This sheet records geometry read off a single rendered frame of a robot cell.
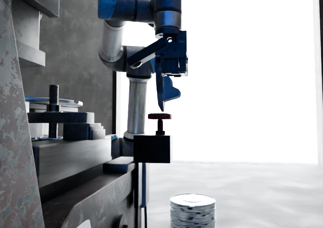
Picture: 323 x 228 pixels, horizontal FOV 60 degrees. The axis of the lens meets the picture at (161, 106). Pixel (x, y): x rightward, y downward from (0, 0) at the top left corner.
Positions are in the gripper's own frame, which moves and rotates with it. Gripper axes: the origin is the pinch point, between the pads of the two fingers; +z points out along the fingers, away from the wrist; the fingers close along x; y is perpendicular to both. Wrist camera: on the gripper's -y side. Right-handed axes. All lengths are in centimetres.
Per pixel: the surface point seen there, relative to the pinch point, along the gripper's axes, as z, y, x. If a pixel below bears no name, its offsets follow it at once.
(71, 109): 0.4, -26.0, 2.4
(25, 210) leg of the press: 13.2, -6.5, -46.1
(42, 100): -0.5, -21.6, -19.3
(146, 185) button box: 22.1, -5.2, 7.5
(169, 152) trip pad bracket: 11.6, 2.8, -3.0
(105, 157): 11.9, -10.5, -11.7
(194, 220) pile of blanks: 61, 5, 97
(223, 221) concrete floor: 78, 25, 148
